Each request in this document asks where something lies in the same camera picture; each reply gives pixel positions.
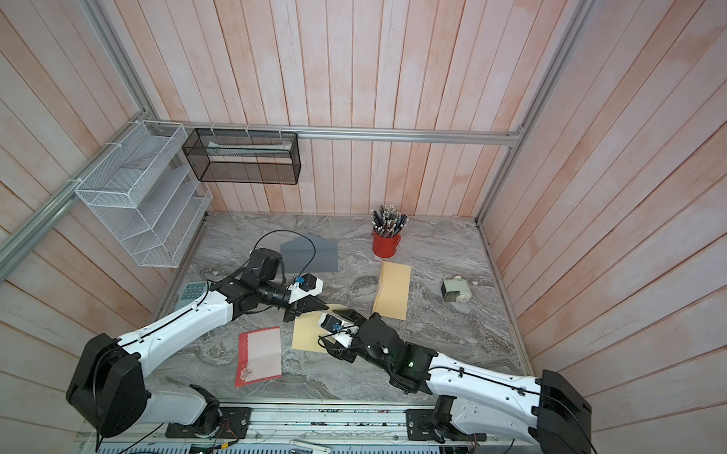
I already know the yellow envelope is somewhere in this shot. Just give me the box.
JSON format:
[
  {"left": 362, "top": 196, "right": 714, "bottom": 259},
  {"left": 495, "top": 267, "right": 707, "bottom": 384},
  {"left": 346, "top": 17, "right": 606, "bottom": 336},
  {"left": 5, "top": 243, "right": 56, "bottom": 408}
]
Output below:
[
  {"left": 291, "top": 304, "right": 346, "bottom": 353},
  {"left": 373, "top": 262, "right": 411, "bottom": 320}
]

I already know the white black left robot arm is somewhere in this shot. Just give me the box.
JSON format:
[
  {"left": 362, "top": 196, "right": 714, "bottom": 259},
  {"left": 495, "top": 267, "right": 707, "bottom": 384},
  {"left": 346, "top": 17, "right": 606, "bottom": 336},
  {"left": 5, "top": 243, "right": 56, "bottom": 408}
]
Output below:
[{"left": 65, "top": 248, "right": 327, "bottom": 438}]

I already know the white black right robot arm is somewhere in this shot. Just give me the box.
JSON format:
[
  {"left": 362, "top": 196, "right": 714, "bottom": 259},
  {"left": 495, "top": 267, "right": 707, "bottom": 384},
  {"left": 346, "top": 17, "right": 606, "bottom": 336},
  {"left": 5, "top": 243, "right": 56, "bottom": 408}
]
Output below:
[{"left": 317, "top": 309, "right": 599, "bottom": 454}]

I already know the grey paper envelope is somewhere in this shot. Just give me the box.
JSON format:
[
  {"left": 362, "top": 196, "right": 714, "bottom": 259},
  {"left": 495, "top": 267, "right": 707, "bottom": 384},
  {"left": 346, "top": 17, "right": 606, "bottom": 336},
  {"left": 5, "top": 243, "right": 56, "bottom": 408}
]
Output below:
[{"left": 278, "top": 235, "right": 340, "bottom": 275}]

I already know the teal desk calculator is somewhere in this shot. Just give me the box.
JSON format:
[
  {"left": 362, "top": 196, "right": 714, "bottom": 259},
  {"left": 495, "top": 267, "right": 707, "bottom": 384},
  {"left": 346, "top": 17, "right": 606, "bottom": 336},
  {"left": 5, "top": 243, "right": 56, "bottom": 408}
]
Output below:
[{"left": 174, "top": 281, "right": 208, "bottom": 312}]

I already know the red pencil cup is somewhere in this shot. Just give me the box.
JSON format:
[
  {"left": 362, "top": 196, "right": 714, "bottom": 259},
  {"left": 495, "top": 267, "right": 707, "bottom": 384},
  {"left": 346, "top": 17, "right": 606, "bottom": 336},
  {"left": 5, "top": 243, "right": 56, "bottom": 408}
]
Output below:
[{"left": 373, "top": 233, "right": 401, "bottom": 259}]

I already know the bunch of pencils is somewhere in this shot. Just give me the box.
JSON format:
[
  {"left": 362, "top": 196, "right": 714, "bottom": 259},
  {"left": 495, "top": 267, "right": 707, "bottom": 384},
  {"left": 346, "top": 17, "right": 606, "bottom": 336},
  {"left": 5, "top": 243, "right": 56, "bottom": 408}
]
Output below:
[{"left": 371, "top": 205, "right": 409, "bottom": 239}]

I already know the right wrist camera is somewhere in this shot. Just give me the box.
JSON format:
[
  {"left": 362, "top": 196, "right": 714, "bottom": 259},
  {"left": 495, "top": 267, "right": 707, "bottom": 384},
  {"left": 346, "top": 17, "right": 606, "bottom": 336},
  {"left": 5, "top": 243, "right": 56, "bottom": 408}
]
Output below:
[{"left": 317, "top": 313, "right": 359, "bottom": 350}]

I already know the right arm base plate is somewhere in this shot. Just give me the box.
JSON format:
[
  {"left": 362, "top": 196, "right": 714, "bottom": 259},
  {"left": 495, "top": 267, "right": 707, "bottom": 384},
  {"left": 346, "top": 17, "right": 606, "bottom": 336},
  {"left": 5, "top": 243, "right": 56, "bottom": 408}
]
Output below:
[{"left": 405, "top": 409, "right": 487, "bottom": 444}]

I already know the aluminium frame rail front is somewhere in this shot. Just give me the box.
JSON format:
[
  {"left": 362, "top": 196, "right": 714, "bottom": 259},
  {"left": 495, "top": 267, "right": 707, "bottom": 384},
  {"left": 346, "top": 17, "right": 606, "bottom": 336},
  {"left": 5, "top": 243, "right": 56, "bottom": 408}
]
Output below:
[{"left": 88, "top": 391, "right": 570, "bottom": 454}]

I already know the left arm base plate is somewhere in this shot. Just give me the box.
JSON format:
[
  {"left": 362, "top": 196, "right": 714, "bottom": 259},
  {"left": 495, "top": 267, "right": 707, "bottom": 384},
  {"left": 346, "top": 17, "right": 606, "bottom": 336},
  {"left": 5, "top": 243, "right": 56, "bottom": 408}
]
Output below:
[{"left": 165, "top": 406, "right": 252, "bottom": 440}]

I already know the black mesh wall basket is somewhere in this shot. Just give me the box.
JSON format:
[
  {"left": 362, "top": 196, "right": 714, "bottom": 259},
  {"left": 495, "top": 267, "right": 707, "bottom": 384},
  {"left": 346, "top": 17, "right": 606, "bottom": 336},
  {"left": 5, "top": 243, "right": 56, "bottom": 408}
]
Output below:
[{"left": 183, "top": 128, "right": 302, "bottom": 186}]

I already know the white wire mesh shelf rack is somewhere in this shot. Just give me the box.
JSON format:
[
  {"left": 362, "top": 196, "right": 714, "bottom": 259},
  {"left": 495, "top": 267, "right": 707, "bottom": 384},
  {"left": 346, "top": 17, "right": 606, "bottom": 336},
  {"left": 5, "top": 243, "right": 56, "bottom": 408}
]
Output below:
[{"left": 76, "top": 121, "right": 212, "bottom": 268}]

